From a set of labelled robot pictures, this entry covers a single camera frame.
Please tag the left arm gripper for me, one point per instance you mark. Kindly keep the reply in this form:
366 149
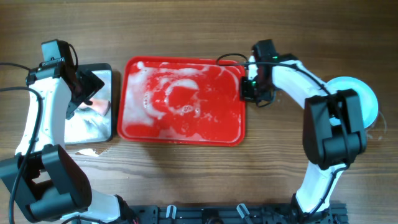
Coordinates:
83 86

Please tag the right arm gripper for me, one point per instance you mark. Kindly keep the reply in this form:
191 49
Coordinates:
247 88

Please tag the pink sponge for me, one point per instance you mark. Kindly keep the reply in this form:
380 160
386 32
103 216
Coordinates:
97 105

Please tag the light blue plate bottom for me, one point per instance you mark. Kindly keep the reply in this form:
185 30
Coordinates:
368 100

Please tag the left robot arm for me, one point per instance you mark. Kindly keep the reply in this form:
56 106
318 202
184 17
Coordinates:
44 182

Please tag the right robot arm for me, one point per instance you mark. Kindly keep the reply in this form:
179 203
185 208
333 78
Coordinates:
333 130

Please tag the black soap water tray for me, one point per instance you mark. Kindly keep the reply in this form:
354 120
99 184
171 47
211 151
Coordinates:
87 126

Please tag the red plastic tray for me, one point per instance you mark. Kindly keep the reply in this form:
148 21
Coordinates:
182 100

